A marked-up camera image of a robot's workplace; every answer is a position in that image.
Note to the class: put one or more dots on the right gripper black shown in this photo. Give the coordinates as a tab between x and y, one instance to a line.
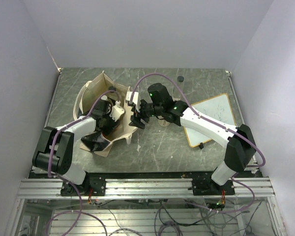
135	121

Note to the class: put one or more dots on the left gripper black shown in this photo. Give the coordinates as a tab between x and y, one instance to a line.
112	125

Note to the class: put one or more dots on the cream canvas tote bag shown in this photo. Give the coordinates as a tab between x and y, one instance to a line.
100	142

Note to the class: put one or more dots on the clear square bottle black cap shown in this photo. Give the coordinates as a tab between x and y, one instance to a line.
112	88

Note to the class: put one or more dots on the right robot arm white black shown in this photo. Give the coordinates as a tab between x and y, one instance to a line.
237	141

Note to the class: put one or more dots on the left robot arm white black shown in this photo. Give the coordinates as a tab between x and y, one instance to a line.
54	150

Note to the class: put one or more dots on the beige round lotion bottle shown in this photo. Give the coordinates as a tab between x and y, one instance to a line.
162	122

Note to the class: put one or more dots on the yellow-framed whiteboard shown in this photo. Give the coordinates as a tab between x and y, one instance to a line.
217	107

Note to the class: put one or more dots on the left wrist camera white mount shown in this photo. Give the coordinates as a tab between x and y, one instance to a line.
117	111

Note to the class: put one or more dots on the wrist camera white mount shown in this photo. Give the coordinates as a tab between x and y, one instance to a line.
117	111
133	99

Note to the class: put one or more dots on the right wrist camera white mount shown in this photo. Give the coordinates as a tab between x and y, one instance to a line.
133	99

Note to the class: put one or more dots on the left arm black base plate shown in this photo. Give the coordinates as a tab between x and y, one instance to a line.
96	187

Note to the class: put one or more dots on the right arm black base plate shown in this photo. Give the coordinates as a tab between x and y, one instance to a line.
207	187

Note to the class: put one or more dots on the aluminium rail frame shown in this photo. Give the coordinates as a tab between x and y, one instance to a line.
50	189

